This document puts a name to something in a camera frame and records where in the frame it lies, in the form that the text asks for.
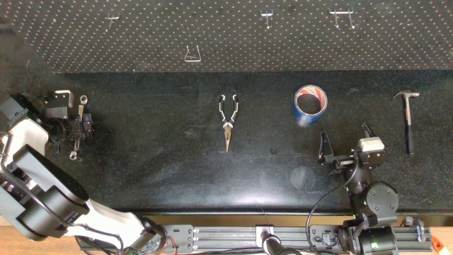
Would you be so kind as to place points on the metal loop hook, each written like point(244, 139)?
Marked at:
point(193, 61)

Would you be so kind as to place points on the small orange object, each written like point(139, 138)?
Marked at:
point(438, 246)

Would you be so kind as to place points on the mounting rail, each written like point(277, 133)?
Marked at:
point(226, 239)

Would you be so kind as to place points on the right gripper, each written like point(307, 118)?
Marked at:
point(339, 160)

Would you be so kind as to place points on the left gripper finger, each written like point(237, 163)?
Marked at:
point(88, 125)
point(75, 130)

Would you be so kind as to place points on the double metal hook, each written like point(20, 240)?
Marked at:
point(341, 12)

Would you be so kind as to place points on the black and white pliers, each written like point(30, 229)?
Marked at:
point(228, 124)

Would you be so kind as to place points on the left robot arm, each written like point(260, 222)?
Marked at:
point(35, 134)

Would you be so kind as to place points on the black pegboard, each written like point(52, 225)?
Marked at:
point(226, 39)

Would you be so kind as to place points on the wrench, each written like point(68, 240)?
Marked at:
point(81, 110)

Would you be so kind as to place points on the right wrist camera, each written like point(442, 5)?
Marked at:
point(370, 148)

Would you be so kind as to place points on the roll of blue tape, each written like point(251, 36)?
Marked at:
point(301, 112)

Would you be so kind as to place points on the hammer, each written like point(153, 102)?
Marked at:
point(408, 113)

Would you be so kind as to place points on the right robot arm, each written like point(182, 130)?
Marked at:
point(380, 202)

